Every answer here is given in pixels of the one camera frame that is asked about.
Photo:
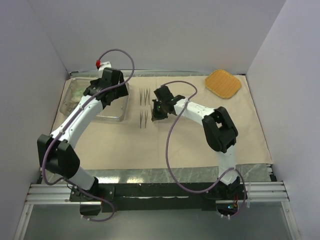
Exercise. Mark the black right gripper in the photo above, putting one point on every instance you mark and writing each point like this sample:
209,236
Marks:
155,116

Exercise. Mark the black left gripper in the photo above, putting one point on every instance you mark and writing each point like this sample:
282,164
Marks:
121,91

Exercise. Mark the beige cloth wrap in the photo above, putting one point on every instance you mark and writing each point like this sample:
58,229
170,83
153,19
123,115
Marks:
123,145

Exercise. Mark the gauze packet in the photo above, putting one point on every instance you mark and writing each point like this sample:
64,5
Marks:
77,95

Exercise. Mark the steel mesh instrument tray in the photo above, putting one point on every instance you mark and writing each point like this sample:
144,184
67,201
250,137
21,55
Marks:
111,113

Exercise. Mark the orange woven bamboo tray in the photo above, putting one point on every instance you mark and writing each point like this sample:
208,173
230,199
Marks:
222,84

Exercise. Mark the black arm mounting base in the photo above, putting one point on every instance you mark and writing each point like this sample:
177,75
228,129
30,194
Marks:
114,197

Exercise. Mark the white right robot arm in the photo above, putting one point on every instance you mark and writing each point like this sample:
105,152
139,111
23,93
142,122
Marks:
219,130

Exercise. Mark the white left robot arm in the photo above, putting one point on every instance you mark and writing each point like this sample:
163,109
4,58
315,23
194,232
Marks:
56,151

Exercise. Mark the aluminium front frame rail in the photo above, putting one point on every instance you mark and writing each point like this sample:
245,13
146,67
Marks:
59,194

